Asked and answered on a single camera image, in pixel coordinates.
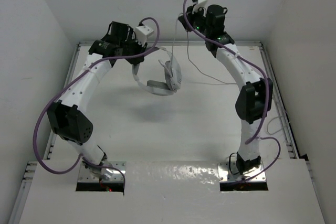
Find metal base plate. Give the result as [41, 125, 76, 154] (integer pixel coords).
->
[77, 162, 125, 183]
[218, 161, 267, 183]

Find grey headphone cable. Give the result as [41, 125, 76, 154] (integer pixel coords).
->
[170, 14, 292, 135]

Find white grey headphones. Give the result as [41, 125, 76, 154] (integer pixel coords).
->
[132, 46, 182, 96]

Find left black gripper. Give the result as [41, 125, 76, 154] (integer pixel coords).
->
[119, 35, 146, 66]

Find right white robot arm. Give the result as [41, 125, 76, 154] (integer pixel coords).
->
[180, 5, 273, 175]

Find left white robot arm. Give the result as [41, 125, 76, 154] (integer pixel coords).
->
[47, 22, 154, 178]

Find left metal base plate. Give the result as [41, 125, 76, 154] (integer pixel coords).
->
[77, 162, 125, 183]

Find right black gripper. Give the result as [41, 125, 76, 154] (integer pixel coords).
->
[180, 3, 212, 37]

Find white front cover board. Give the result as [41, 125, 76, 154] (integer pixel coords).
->
[20, 159, 324, 223]

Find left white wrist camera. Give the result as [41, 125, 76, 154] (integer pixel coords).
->
[134, 25, 154, 46]

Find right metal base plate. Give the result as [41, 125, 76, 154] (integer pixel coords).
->
[218, 161, 267, 183]

